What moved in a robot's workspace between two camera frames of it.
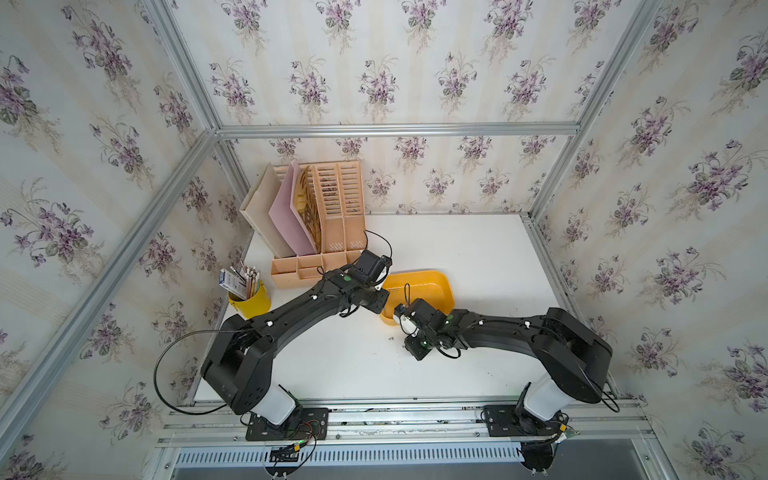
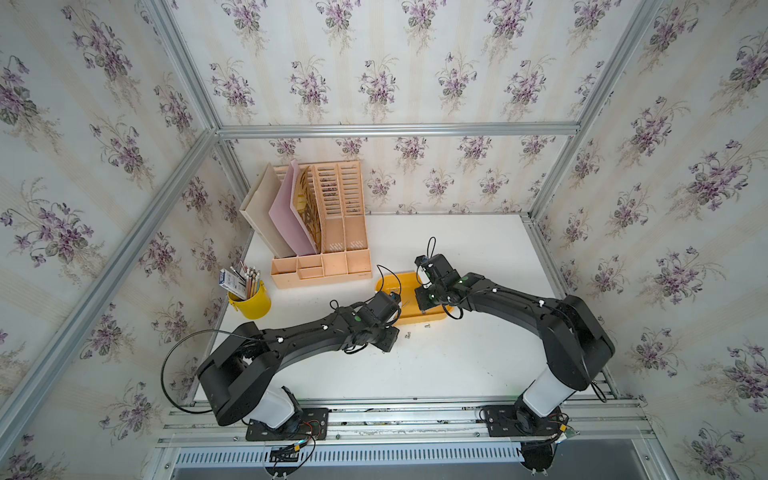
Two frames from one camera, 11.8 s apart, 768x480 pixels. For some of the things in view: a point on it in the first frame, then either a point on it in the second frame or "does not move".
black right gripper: (416, 354) to (421, 301)
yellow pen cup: (259, 304) does not move
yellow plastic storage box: (405, 287) does not move
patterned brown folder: (307, 206) does not move
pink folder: (285, 216) does not move
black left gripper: (383, 295) to (393, 334)
